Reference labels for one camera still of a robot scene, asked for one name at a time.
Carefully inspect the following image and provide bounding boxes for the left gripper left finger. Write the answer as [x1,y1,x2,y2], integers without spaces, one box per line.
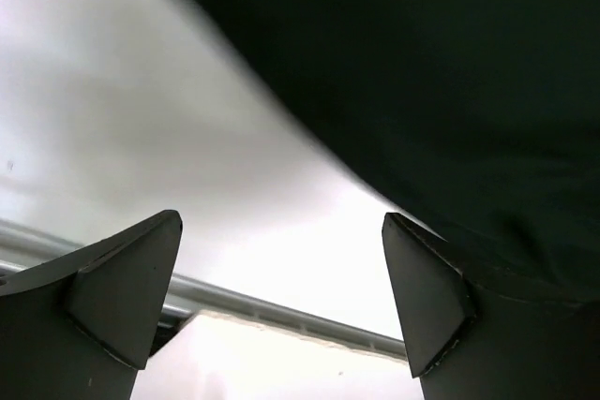
[1,210,182,400]

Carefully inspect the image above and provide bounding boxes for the black shorts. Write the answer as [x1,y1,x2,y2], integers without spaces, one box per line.
[192,0,599,302]

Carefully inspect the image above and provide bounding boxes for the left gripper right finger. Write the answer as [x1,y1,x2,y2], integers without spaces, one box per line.
[382,213,599,399]

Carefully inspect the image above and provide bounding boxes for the aluminium front rail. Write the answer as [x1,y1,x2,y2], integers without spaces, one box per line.
[1,220,407,361]

